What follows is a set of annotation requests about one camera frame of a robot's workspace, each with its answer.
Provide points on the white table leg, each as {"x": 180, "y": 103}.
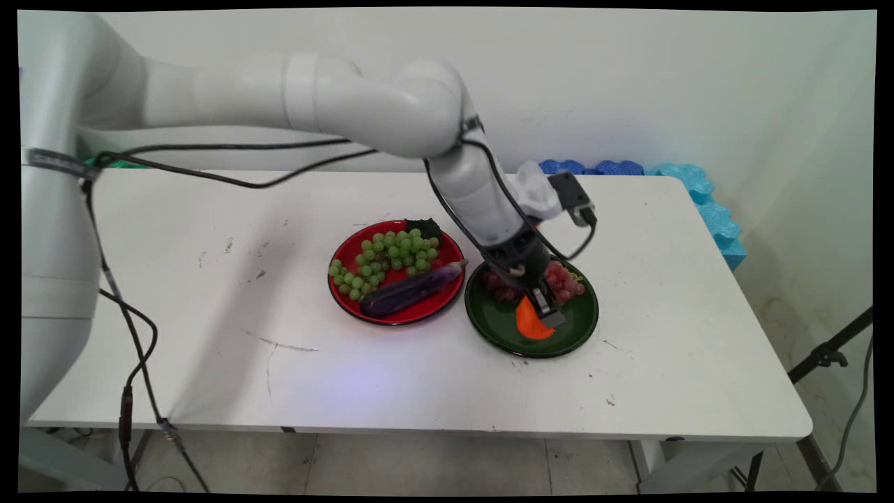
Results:
{"x": 653, "y": 461}

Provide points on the dark blue foam mat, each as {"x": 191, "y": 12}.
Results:
{"x": 618, "y": 168}
{"x": 562, "y": 167}

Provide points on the light blue foam mat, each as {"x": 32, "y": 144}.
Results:
{"x": 688, "y": 183}
{"x": 719, "y": 227}

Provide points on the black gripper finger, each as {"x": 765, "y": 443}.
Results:
{"x": 550, "y": 307}
{"x": 529, "y": 299}

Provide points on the green foam mat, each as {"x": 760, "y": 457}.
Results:
{"x": 115, "y": 163}

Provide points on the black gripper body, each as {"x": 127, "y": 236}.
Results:
{"x": 520, "y": 262}

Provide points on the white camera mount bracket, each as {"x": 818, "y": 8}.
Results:
{"x": 534, "y": 192}

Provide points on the purple eggplant toy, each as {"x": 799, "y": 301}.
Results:
{"x": 405, "y": 292}

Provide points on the red round plate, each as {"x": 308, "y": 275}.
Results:
{"x": 419, "y": 312}

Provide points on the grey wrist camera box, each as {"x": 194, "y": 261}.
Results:
{"x": 569, "y": 195}

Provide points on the green grape bunch with leaf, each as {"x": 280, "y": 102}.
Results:
{"x": 391, "y": 251}

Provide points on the black tripod stand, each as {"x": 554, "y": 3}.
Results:
{"x": 827, "y": 355}

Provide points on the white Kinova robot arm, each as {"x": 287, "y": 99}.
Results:
{"x": 349, "y": 105}

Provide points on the red grape bunch toy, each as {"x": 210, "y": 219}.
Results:
{"x": 563, "y": 279}

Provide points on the dark green round plate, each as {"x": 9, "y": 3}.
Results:
{"x": 580, "y": 323}

